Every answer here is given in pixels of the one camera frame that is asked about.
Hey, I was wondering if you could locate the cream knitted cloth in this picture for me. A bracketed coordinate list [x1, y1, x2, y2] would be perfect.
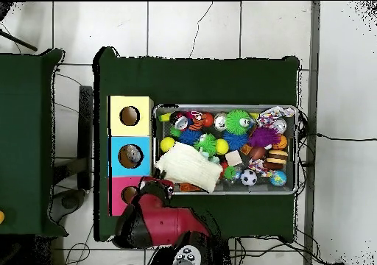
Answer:
[155, 141, 224, 194]

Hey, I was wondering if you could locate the wooden box with three holes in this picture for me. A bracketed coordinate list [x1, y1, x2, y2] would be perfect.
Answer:
[107, 95, 155, 217]

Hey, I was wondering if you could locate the clear mesh bin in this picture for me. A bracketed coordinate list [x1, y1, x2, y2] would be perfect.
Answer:
[152, 104, 299, 196]

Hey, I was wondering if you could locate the yellow ball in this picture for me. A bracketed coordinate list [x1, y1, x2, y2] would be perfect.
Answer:
[160, 136, 177, 153]

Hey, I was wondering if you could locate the green spiky ball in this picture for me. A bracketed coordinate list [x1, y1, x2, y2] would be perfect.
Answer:
[194, 133, 218, 158]
[225, 109, 255, 135]

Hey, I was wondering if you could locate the wooden cube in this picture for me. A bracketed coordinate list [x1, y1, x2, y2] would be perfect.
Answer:
[225, 150, 243, 166]

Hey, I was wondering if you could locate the black stand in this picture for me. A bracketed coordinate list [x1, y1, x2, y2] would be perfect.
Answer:
[52, 85, 94, 191]

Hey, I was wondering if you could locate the blue spiky ball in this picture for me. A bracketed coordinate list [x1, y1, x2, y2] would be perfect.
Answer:
[222, 130, 250, 152]

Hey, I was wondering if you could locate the grey plastic base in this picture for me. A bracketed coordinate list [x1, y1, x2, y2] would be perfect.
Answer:
[48, 188, 87, 222]

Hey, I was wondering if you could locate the small soccer ball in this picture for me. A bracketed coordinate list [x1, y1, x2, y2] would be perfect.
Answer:
[240, 169, 258, 187]

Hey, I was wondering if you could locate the purple spiky ball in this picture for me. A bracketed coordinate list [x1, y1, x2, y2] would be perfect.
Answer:
[248, 126, 281, 148]

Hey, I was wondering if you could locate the globe ball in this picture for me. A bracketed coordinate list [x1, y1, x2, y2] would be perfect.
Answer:
[269, 170, 287, 187]

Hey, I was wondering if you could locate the burger toy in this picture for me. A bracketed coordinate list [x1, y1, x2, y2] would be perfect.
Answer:
[265, 149, 289, 165]

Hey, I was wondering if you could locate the dark green side tablecloth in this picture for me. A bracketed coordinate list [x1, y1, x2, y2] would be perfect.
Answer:
[0, 48, 68, 238]

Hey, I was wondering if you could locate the black rod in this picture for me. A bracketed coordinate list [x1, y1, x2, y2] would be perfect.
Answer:
[0, 29, 38, 52]

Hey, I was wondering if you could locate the grey metal rail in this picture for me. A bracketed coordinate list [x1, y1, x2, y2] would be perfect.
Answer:
[303, 1, 321, 265]

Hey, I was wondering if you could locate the thin black cable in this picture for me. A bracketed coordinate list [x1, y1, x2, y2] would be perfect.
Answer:
[316, 132, 377, 143]

